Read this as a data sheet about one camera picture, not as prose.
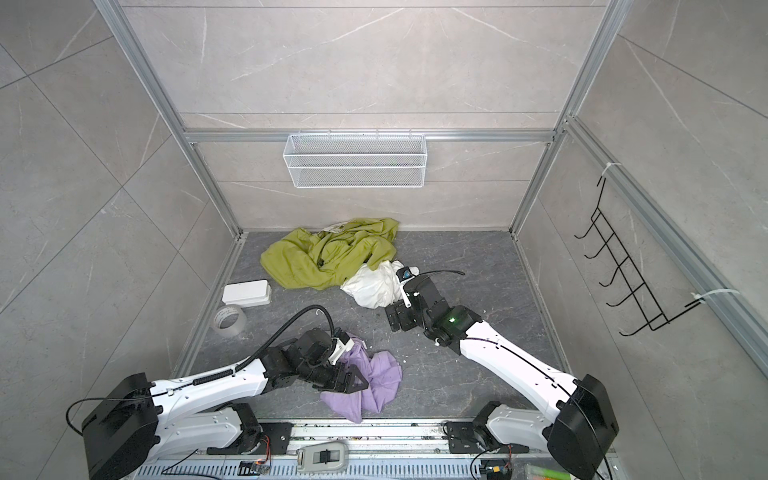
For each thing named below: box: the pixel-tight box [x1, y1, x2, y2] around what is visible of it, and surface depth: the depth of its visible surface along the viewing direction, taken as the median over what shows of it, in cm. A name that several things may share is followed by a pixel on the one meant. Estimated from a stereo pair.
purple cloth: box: [320, 332, 402, 423], surface depth 80 cm
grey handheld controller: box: [296, 441, 349, 473], surface depth 70 cm
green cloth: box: [261, 218, 400, 291], surface depth 103 cm
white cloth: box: [340, 260, 420, 309], surface depth 100 cm
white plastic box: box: [222, 280, 272, 307], surface depth 98 cm
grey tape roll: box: [212, 304, 247, 337], surface depth 96 cm
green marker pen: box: [524, 464, 571, 479], surface depth 70 cm
